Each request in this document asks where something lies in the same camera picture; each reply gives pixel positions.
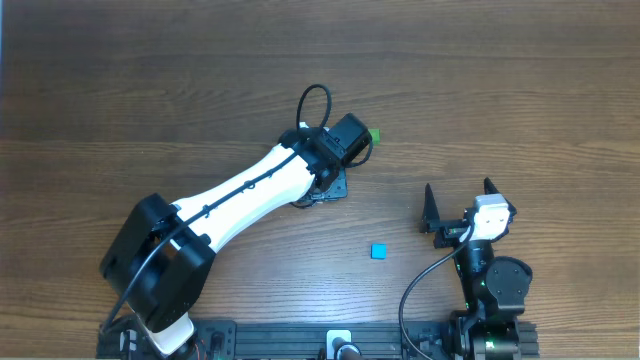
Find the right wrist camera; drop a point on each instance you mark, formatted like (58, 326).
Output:
(491, 216)

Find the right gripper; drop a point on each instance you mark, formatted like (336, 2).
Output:
(450, 232)

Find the green cube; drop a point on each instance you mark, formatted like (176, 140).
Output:
(375, 136)

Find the blue cube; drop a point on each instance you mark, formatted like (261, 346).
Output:
(378, 251)

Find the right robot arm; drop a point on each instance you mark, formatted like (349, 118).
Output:
(495, 290)

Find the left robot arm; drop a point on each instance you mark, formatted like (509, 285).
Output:
(240, 205)

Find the mounting rail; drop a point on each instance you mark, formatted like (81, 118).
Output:
(300, 340)

